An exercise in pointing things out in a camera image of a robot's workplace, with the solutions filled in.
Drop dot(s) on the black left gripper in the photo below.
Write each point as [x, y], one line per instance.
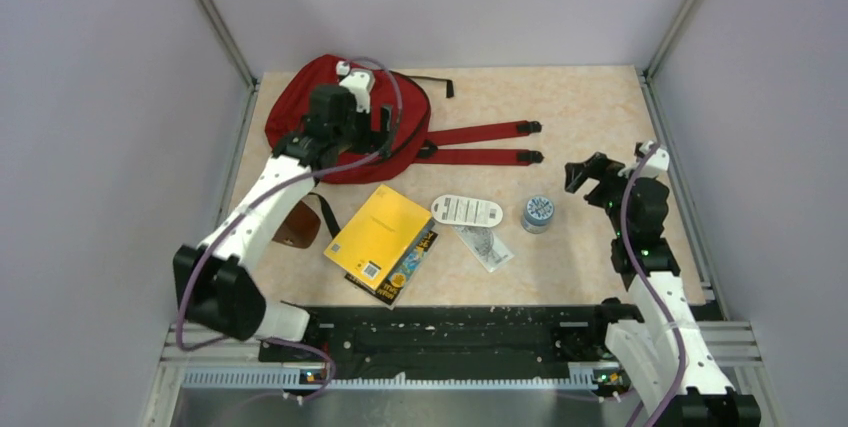
[376, 137]

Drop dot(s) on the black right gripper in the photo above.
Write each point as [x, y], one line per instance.
[599, 167]

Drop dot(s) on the red student backpack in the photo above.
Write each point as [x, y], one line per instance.
[415, 142]

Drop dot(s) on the yellow book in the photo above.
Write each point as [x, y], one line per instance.
[380, 236]

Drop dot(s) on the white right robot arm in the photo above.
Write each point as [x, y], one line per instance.
[663, 350]

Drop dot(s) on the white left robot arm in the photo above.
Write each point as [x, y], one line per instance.
[214, 279]

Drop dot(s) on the brown leather case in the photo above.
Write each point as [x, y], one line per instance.
[300, 228]

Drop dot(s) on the clear plastic protractor packet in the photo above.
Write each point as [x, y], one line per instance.
[487, 248]

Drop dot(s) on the colourful storey house book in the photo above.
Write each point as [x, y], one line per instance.
[393, 285]

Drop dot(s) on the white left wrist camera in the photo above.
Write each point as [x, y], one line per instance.
[358, 81]

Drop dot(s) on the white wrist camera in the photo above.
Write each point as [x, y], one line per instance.
[358, 81]
[652, 160]

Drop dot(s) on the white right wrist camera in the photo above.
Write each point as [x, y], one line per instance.
[652, 160]

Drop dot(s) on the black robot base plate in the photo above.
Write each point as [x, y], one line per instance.
[464, 343]

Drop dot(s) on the aluminium frame rail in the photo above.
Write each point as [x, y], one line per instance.
[259, 365]

